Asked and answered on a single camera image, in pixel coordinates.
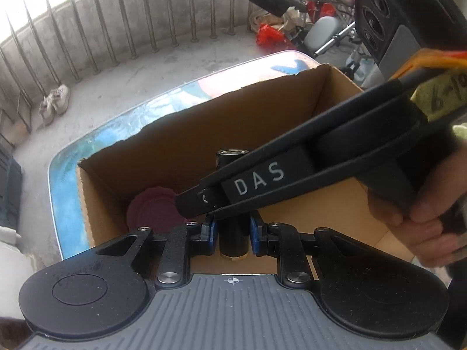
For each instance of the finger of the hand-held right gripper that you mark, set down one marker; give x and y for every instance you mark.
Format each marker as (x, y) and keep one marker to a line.
(193, 202)

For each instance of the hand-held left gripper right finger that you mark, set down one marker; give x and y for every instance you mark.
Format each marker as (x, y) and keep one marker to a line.
(256, 238)

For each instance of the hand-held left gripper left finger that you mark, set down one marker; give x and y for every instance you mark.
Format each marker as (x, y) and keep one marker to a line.
(208, 235)

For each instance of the black cylindrical bottle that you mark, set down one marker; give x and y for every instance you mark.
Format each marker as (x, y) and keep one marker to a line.
(233, 242)

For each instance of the brown cardboard box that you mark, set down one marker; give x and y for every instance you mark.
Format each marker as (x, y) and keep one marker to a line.
(204, 124)

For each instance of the person's right hand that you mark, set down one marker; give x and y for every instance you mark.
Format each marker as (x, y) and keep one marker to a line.
(423, 213)

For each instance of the mauve round lid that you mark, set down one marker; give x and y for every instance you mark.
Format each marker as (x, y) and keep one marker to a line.
(153, 207)

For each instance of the clear plastic bottle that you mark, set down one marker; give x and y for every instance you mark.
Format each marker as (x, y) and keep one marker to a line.
(361, 71)

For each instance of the grey padded seat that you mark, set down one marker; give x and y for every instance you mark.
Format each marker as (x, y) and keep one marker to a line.
(324, 36)

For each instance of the sea-creature printed tablecloth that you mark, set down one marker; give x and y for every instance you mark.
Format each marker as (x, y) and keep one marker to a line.
(65, 197)

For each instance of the red plastic part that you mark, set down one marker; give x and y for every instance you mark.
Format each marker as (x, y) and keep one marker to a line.
(321, 9)

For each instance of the red plastic bag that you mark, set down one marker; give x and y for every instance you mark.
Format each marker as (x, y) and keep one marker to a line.
(270, 35)

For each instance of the beige cloth bag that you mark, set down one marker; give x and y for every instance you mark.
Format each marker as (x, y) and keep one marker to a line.
(261, 20)

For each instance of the metal balcony railing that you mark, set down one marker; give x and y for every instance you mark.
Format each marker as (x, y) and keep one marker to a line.
(174, 41)

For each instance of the white shoe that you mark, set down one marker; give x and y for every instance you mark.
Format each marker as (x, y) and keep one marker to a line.
(46, 111)
(61, 98)

